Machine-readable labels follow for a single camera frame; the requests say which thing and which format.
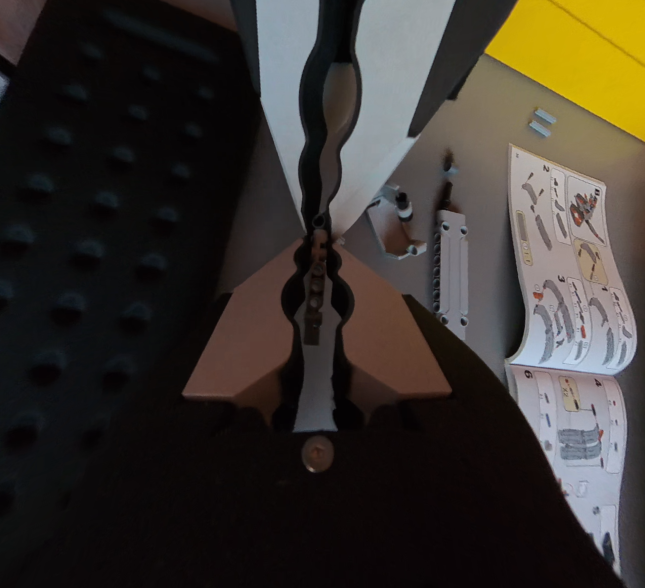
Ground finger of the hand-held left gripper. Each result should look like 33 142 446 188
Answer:
329 0 468 242
253 0 326 236

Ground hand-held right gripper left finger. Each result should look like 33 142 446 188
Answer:
182 239 309 430

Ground grey toy beam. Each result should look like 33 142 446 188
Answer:
305 214 331 347

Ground white instruction booklet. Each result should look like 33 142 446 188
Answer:
505 143 638 581

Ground long grey toy panel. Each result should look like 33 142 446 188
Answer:
431 210 472 342

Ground black perforated pad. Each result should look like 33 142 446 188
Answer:
0 0 263 588

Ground yellow storage bin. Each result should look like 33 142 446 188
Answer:
484 0 645 142

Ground curved grey toy panel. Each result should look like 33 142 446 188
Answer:
365 184 427 261

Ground grey desk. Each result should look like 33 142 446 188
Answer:
131 0 645 588

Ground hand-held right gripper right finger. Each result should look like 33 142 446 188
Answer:
328 240 453 430

